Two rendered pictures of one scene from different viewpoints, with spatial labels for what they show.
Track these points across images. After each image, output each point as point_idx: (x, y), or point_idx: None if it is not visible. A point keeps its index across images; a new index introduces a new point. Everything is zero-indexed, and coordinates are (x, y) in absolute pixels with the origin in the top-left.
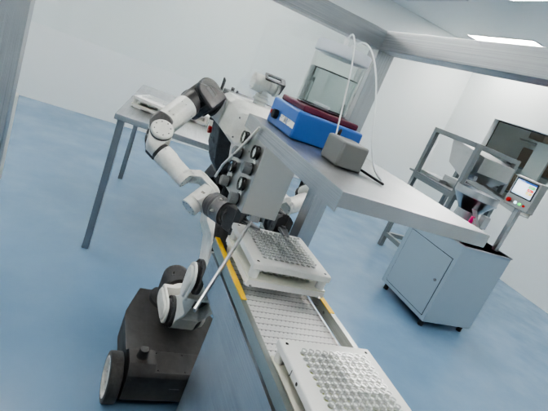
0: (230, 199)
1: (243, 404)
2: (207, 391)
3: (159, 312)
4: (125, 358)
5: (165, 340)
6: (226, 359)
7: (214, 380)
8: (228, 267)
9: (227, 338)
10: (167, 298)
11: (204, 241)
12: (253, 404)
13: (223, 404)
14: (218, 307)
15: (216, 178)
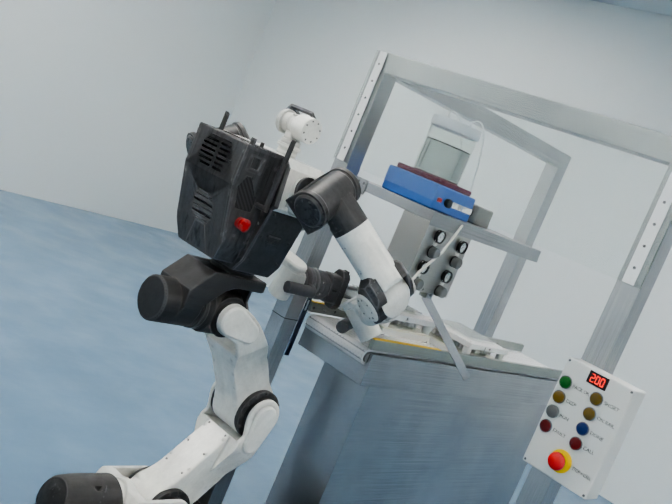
0: (446, 294)
1: (460, 392)
2: (377, 444)
3: None
4: None
5: None
6: (399, 404)
7: (386, 429)
8: (413, 345)
9: (429, 383)
10: (174, 500)
11: (245, 374)
12: (470, 383)
13: (406, 426)
14: (406, 378)
15: (256, 287)
